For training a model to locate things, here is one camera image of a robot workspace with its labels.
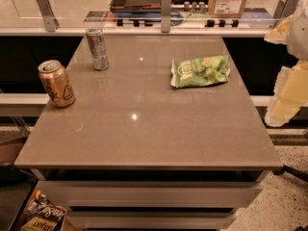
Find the middle metal glass bracket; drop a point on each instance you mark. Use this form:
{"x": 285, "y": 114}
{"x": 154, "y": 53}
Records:
{"x": 165, "y": 15}

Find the green jalapeno chip bag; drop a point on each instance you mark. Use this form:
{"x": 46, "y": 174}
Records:
{"x": 200, "y": 72}

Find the upper grey drawer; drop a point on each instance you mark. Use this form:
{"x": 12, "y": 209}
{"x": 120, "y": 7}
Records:
{"x": 145, "y": 194}

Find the orange soda can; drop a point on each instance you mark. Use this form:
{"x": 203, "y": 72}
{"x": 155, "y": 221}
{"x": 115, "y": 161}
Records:
{"x": 56, "y": 83}

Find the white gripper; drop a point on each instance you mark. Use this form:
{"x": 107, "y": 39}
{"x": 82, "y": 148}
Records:
{"x": 298, "y": 36}

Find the left metal glass bracket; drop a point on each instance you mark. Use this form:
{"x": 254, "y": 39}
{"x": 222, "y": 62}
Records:
{"x": 50, "y": 22}

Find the snack bags in box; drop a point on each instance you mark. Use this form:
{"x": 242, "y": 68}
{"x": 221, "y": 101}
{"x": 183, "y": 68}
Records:
{"x": 42, "y": 215}

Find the grey drawer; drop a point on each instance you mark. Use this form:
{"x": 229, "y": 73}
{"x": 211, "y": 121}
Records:
{"x": 145, "y": 194}
{"x": 152, "y": 221}

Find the silver energy drink can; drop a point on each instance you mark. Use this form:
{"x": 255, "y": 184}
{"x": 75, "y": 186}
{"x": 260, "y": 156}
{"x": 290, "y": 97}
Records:
{"x": 98, "y": 48}

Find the cardboard box with label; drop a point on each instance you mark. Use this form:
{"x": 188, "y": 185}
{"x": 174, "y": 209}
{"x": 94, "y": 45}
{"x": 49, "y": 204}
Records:
{"x": 226, "y": 8}

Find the metal glass bracket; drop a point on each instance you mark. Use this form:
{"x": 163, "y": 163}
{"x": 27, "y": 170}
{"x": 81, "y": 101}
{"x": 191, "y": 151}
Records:
{"x": 165, "y": 15}
{"x": 50, "y": 22}
{"x": 284, "y": 9}

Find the right metal glass bracket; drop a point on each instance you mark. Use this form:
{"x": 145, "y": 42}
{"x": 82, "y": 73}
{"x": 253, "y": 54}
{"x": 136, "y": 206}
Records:
{"x": 284, "y": 9}

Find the lower grey drawer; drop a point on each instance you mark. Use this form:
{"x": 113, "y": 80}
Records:
{"x": 152, "y": 221}

